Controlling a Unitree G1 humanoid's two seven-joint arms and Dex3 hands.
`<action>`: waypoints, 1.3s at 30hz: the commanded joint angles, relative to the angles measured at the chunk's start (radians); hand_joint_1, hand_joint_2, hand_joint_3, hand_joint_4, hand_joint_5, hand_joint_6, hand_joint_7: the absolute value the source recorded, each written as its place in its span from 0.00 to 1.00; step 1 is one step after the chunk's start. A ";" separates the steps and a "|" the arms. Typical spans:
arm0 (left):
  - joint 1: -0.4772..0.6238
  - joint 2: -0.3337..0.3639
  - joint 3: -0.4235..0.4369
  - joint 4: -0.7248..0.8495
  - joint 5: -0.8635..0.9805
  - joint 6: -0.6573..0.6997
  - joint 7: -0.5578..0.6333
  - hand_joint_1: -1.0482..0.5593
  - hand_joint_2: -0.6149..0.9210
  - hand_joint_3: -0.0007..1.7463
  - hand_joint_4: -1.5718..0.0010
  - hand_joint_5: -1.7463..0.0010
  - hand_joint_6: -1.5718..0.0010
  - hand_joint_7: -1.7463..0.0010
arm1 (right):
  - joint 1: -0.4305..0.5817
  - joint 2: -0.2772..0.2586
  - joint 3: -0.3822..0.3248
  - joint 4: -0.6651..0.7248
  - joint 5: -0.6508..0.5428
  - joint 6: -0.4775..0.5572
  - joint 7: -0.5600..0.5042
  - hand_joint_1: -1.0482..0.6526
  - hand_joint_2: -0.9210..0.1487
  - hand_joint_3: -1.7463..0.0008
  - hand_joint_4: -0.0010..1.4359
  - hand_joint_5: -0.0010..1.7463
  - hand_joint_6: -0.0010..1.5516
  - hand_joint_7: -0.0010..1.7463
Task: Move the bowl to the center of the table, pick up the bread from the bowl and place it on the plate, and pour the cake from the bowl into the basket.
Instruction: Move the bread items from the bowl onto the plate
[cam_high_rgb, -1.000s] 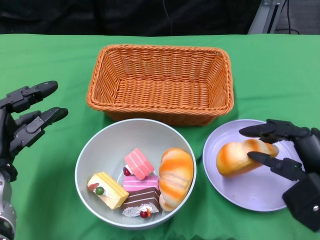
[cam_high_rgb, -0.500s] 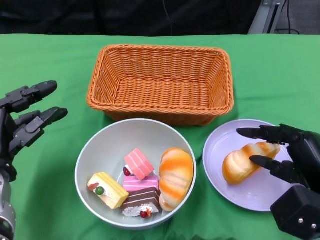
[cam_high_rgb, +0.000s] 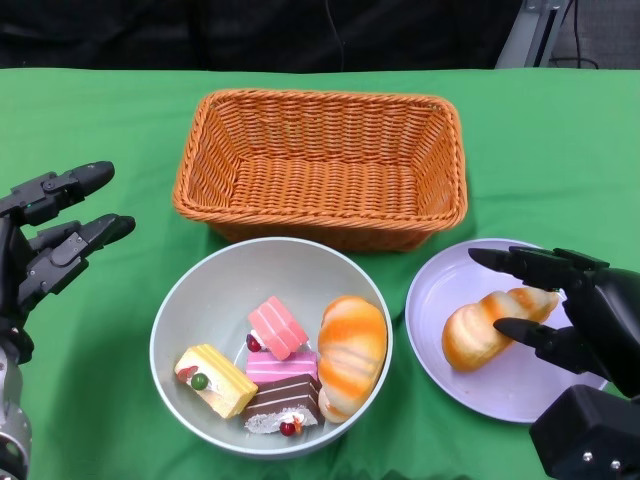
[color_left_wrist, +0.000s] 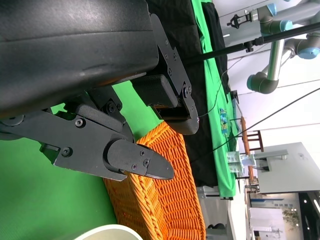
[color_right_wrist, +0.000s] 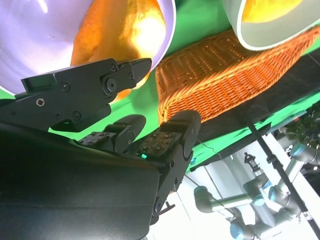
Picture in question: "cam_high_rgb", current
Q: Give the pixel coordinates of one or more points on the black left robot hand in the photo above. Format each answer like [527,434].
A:
[15,270]

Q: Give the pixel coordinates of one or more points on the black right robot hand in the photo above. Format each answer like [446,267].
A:
[610,320]

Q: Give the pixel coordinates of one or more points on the long ridged orange bread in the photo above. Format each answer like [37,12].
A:
[475,335]

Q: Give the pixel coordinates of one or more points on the grey round bowl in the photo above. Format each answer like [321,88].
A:
[225,290]

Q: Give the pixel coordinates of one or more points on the round striped orange bread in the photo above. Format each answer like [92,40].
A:
[352,350]

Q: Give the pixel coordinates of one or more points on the lavender round plate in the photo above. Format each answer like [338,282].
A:
[500,390]

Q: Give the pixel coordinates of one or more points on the yellow cake slice with fruit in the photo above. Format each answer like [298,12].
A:
[220,385]

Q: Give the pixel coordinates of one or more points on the coral pink cake slice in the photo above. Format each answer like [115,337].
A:
[277,327]

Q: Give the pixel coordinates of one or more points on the magenta striped cake slice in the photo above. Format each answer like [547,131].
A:
[282,367]

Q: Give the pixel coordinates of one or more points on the chocolate striped cake slice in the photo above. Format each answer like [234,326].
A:
[282,402]

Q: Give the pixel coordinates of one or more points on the orange wicker basket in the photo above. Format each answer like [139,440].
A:
[325,185]

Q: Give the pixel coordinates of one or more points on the green tablecloth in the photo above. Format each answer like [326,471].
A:
[75,125]

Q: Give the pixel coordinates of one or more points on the black backdrop cloth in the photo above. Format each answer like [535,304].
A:
[150,30]

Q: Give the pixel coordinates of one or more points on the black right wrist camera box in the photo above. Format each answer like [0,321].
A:
[585,435]

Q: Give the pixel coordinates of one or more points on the grey metal frame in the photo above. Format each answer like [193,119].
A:
[525,35]

